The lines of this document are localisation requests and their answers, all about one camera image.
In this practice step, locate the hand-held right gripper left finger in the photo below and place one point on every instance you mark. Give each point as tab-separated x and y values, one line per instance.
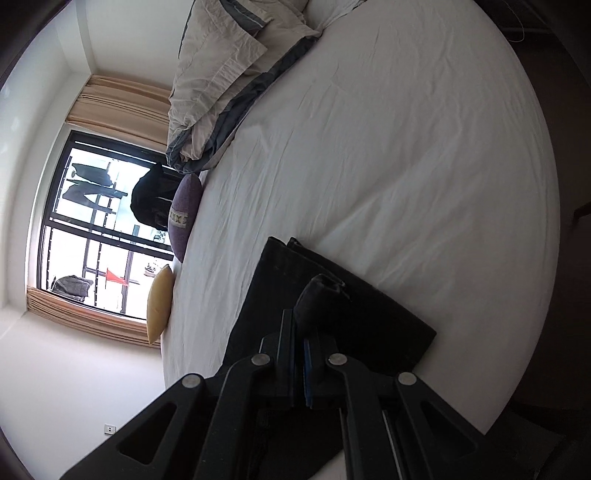
284	364

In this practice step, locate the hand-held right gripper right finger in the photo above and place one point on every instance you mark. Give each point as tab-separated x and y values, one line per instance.
310	374

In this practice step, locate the black denim pants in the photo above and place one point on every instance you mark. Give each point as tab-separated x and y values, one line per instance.
369	318

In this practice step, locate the yellow cushion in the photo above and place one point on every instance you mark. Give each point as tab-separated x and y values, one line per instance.
159	304

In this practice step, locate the purple cushion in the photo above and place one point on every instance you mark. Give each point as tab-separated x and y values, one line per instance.
184	207

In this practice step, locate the red cloth outside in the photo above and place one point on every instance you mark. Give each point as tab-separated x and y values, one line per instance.
114	276

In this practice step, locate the beige curtain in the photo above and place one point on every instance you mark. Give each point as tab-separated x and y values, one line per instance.
120	106
83	318

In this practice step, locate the black hanging jacket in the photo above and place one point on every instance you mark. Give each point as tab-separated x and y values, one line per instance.
147	198

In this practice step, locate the grey cloth outside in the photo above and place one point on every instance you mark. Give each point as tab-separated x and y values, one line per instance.
71	287

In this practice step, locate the bed with white sheet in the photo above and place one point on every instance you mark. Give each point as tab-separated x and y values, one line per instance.
392	161

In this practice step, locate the black-framed window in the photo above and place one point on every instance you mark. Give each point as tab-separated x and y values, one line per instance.
69	249

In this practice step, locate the dark hanging clothes outside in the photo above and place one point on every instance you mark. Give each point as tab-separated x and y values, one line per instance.
87	187

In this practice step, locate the beige and grey duvet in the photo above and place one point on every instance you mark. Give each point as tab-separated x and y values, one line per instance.
212	83

